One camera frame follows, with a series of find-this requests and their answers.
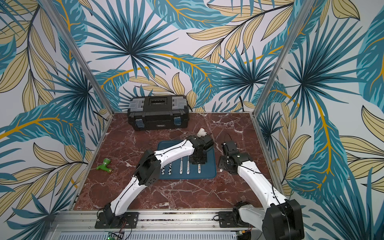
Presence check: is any green toy drill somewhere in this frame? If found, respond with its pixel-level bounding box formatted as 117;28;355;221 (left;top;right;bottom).
96;158;113;173

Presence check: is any aluminium front rail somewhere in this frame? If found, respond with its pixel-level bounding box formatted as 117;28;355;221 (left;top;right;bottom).
44;209;304;232

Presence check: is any white PVC tee fitting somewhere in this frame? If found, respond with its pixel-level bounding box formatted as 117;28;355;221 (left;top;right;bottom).
197;128;207;137

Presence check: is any black toolbox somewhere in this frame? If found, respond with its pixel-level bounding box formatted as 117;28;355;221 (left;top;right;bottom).
127;95;190;131

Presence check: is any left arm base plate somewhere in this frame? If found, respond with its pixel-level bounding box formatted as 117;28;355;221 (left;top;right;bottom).
95;212;139;229

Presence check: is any fork with hello kitty handle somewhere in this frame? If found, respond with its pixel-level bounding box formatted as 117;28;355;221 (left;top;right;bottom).
179;158;183;175

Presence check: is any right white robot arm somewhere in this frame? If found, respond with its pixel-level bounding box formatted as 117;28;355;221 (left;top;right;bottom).
219;153;305;240

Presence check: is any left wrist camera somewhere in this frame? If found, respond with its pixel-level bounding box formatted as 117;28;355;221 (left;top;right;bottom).
197;135;214;151

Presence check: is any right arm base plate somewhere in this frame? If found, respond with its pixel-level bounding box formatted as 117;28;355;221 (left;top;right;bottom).
213;212;262;229

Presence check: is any spoon with cow-pattern handle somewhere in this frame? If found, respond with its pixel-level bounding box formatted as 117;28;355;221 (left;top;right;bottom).
168;163;172;175

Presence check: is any teal plastic tray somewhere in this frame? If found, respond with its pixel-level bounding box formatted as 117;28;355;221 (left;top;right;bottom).
155;140;217;180

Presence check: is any spoon with hello kitty handle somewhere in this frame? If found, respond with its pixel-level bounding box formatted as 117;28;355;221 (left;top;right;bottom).
187;156;190;175

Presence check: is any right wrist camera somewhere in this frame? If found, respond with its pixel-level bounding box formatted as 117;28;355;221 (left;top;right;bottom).
222;140;240;158

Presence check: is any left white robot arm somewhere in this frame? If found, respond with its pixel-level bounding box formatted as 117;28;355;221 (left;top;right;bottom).
103;135;214;224

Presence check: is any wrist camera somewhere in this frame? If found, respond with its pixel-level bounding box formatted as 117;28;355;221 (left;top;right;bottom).
197;135;214;151
222;140;240;158

